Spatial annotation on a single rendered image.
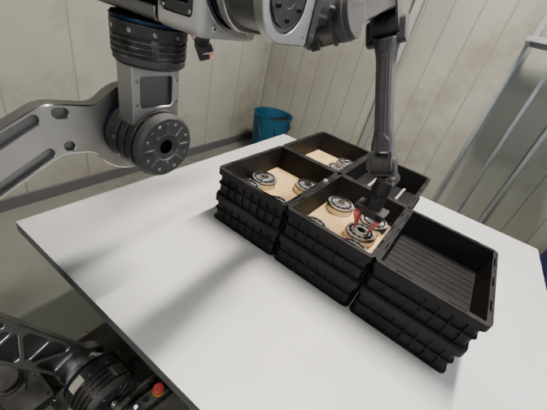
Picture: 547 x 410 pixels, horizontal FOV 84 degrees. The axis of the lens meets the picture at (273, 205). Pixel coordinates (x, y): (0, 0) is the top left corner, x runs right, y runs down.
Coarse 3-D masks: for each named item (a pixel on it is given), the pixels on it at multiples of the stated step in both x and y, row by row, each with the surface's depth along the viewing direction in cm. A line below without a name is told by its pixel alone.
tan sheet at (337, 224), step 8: (320, 208) 117; (320, 216) 112; (328, 216) 113; (336, 216) 114; (352, 216) 117; (328, 224) 109; (336, 224) 110; (344, 224) 111; (336, 232) 106; (376, 240) 107; (368, 248) 102
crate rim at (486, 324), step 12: (408, 216) 108; (396, 228) 98; (444, 228) 105; (468, 240) 102; (384, 252) 85; (492, 252) 99; (384, 264) 81; (492, 264) 92; (396, 276) 80; (408, 276) 79; (492, 276) 87; (420, 288) 77; (492, 288) 82; (432, 300) 76; (444, 300) 74; (492, 300) 78; (456, 312) 73; (468, 312) 72; (492, 312) 74; (468, 324) 73; (480, 324) 71; (492, 324) 71
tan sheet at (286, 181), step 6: (276, 168) 137; (276, 174) 132; (282, 174) 134; (288, 174) 135; (282, 180) 129; (288, 180) 130; (294, 180) 132; (276, 186) 124; (282, 186) 125; (288, 186) 126; (270, 192) 119; (276, 192) 120; (282, 192) 121; (288, 192) 122; (294, 192) 123; (288, 198) 118
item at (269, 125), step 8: (256, 112) 326; (264, 112) 335; (272, 112) 338; (280, 112) 337; (256, 120) 311; (264, 120) 304; (272, 120) 302; (280, 120) 303; (288, 120) 309; (256, 128) 314; (264, 128) 308; (272, 128) 307; (280, 128) 309; (288, 128) 313; (256, 136) 318; (264, 136) 313; (272, 136) 313
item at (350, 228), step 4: (348, 224) 106; (352, 224) 107; (360, 224) 108; (348, 228) 104; (352, 228) 104; (368, 228) 107; (348, 232) 102; (352, 232) 103; (356, 232) 103; (372, 232) 105; (352, 236) 101; (356, 236) 101; (360, 236) 101; (364, 236) 102; (368, 236) 102; (372, 236) 103; (360, 240) 100; (364, 240) 100; (368, 240) 100; (372, 240) 102
